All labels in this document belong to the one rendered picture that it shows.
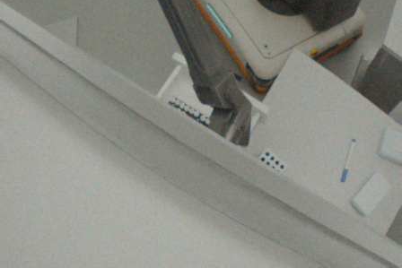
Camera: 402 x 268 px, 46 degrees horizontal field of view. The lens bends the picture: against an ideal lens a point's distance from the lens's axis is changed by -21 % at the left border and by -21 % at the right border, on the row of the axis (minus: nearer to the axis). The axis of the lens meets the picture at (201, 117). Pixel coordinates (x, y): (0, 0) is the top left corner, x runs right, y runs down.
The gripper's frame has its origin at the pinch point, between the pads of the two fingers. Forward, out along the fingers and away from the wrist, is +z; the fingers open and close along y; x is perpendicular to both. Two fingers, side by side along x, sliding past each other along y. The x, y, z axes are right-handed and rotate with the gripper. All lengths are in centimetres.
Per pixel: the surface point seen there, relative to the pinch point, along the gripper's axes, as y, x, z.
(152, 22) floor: -76, -39, 94
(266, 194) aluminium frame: 33, 1, -100
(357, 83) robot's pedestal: -57, 60, 92
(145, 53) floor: -61, -40, 94
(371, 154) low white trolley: -3, 46, 21
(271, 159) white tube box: 0.5, 11.4, 20.7
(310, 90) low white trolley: -21.4, 22.5, 19.8
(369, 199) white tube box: 13.0, 45.4, 16.2
